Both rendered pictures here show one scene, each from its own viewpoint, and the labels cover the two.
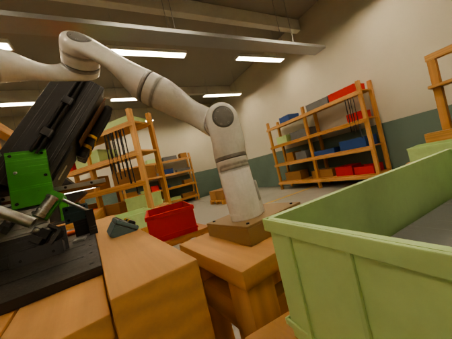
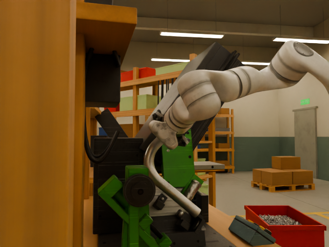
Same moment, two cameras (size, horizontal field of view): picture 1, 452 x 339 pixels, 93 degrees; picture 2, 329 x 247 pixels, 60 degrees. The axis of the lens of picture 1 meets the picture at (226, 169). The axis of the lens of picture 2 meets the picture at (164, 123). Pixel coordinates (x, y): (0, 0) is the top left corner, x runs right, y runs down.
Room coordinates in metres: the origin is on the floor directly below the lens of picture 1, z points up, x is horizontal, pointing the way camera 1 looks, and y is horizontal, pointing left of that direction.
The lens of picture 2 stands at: (-0.22, 0.38, 1.24)
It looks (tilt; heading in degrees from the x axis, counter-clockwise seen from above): 3 degrees up; 20
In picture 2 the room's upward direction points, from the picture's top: straight up
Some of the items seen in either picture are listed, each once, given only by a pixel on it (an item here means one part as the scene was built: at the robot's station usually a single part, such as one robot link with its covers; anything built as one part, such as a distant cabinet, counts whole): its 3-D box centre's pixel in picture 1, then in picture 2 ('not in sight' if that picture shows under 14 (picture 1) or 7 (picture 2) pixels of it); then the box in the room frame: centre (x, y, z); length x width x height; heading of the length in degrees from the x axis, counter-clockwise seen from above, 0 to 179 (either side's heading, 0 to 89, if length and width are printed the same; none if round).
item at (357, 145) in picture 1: (316, 146); not in sight; (5.75, -2.50, 1.10); 3.01 x 0.55 x 2.20; 28
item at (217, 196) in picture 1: (229, 189); (281, 172); (7.33, 0.06, 0.37); 1.20 x 0.80 x 0.74; 126
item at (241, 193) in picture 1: (239, 187); not in sight; (0.62, -0.02, 0.98); 0.09 x 0.09 x 0.17; 36
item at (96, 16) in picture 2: not in sight; (86, 62); (0.66, 1.01, 1.52); 0.90 x 0.25 x 0.04; 34
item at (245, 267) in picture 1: (251, 238); not in sight; (0.62, -0.03, 0.83); 0.32 x 0.32 x 0.04; 34
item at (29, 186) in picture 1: (31, 178); (175, 156); (0.78, 0.70, 1.17); 0.13 x 0.12 x 0.20; 34
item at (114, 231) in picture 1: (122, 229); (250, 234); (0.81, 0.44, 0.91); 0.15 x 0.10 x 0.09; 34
